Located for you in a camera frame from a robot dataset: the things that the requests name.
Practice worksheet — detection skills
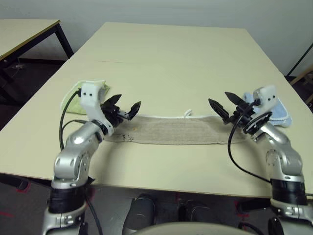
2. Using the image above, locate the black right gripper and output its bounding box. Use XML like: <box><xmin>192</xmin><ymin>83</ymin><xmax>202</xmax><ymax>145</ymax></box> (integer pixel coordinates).
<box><xmin>208</xmin><ymin>92</ymin><xmax>257</xmax><ymax>125</ymax></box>

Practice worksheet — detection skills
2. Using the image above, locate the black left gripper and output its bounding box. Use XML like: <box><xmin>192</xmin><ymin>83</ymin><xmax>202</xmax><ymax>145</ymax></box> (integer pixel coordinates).
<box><xmin>101</xmin><ymin>94</ymin><xmax>142</xmax><ymax>128</ymax></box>

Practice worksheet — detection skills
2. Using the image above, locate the beige towel with duck embroidery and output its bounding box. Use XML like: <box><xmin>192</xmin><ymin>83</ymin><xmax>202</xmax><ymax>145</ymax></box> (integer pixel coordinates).
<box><xmin>104</xmin><ymin>109</ymin><xmax>245</xmax><ymax>145</ymax></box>

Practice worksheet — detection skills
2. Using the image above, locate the folded green towel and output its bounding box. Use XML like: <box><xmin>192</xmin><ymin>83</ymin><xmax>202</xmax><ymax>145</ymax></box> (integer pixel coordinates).
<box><xmin>60</xmin><ymin>78</ymin><xmax>111</xmax><ymax>115</ymax></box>

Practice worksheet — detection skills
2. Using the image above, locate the folded blue towel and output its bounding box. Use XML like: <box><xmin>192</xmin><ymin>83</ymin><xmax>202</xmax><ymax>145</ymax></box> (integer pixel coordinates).
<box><xmin>242</xmin><ymin>92</ymin><xmax>293</xmax><ymax>128</ymax></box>

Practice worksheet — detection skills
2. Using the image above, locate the wooden chair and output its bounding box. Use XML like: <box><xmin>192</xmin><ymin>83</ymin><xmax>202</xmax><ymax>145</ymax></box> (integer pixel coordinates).
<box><xmin>291</xmin><ymin>70</ymin><xmax>313</xmax><ymax>106</ymax></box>

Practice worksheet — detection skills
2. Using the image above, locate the black tripod stand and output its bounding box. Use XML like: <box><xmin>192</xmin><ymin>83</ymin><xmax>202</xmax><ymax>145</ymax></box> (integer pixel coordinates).
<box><xmin>288</xmin><ymin>43</ymin><xmax>313</xmax><ymax>76</ymax></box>

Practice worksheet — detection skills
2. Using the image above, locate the dark left robot leg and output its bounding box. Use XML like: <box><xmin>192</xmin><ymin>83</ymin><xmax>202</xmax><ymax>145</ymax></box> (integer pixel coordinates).
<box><xmin>122</xmin><ymin>193</ymin><xmax>156</xmax><ymax>230</ymax></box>

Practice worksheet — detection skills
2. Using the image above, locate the dark robot leg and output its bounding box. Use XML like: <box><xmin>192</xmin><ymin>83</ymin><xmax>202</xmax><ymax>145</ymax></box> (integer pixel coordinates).
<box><xmin>178</xmin><ymin>199</ymin><xmax>221</xmax><ymax>223</ymax></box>
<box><xmin>122</xmin><ymin>193</ymin><xmax>156</xmax><ymax>230</ymax></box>

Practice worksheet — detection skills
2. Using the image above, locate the dark right robot leg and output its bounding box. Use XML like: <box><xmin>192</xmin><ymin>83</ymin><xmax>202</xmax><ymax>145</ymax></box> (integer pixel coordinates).
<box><xmin>178</xmin><ymin>199</ymin><xmax>221</xmax><ymax>223</ymax></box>

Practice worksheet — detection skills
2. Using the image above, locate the light grey robot torso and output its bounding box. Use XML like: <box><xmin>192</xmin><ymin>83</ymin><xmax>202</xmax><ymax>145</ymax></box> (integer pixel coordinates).
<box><xmin>139</xmin><ymin>222</ymin><xmax>245</xmax><ymax>235</ymax></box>

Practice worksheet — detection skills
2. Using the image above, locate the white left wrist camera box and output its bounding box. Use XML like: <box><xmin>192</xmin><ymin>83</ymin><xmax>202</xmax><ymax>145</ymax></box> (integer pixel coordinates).
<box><xmin>79</xmin><ymin>83</ymin><xmax>114</xmax><ymax>137</ymax></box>

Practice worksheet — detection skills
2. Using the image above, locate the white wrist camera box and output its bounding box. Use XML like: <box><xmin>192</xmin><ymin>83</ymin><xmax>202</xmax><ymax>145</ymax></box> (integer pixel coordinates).
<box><xmin>79</xmin><ymin>83</ymin><xmax>114</xmax><ymax>137</ymax></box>
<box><xmin>253</xmin><ymin>85</ymin><xmax>278</xmax><ymax>116</ymax></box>

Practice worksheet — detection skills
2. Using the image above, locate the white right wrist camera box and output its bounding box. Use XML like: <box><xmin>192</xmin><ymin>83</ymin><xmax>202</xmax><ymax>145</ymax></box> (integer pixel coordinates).
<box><xmin>253</xmin><ymin>85</ymin><xmax>278</xmax><ymax>116</ymax></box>

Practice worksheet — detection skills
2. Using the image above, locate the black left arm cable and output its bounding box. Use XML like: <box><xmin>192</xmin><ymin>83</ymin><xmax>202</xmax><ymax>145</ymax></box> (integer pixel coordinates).
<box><xmin>59</xmin><ymin>89</ymin><xmax>103</xmax><ymax>235</ymax></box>

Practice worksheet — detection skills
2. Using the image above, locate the beige side table black frame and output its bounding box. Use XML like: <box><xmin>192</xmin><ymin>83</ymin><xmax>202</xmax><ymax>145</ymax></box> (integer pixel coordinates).
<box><xmin>0</xmin><ymin>19</ymin><xmax>74</xmax><ymax>106</ymax></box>

